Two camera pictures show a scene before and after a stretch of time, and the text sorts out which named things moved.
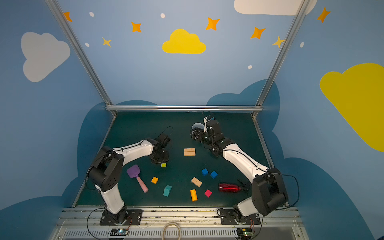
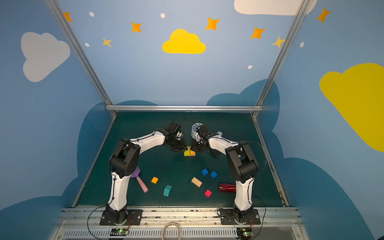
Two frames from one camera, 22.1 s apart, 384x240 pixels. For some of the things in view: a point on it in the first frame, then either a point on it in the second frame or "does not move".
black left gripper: (159, 156) -> (179, 142)
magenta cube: (208, 193) does not move
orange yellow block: (194, 196) -> (191, 152)
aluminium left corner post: (82, 54) does not move
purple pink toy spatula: (133, 171) does not move
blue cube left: (205, 171) does not move
